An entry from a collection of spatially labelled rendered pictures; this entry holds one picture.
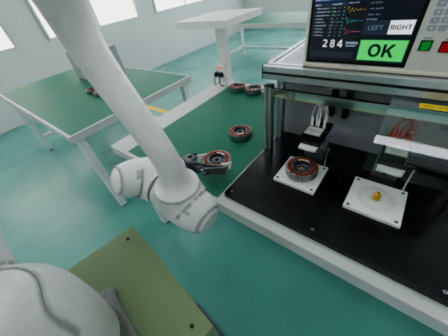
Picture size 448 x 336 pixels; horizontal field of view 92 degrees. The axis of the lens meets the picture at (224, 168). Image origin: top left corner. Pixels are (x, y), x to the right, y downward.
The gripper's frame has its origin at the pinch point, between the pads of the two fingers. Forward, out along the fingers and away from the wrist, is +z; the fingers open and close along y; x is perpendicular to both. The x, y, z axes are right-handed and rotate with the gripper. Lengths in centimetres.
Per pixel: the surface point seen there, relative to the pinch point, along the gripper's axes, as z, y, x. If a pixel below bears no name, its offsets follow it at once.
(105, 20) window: 167, -413, 123
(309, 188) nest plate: 7.8, 35.3, 0.0
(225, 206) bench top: -7.3, 12.2, -12.4
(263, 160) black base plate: 14.8, 13.2, 2.6
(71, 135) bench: -11, -105, -14
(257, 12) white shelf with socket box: 56, -28, 74
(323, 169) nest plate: 17.8, 36.3, 5.6
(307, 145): 11.6, 29.5, 13.4
